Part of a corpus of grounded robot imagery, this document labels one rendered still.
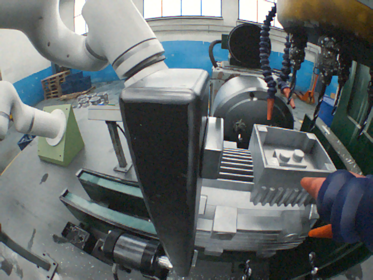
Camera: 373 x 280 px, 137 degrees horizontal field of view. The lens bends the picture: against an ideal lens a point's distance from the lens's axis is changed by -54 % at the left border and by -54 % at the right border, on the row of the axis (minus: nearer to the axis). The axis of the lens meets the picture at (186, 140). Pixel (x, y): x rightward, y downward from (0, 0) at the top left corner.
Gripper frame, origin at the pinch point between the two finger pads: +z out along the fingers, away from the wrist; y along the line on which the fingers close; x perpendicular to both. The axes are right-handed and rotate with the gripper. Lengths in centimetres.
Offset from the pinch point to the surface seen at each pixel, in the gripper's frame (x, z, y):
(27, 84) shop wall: -619, -348, -277
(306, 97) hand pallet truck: 209, 228, -440
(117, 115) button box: -24.2, -9.9, -14.7
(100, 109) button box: -30.3, -15.2, -15.5
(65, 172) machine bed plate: -66, -5, -4
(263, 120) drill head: 14.3, 9.2, -14.7
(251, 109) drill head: 12.2, 5.0, -14.7
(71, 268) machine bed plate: -40, 10, 30
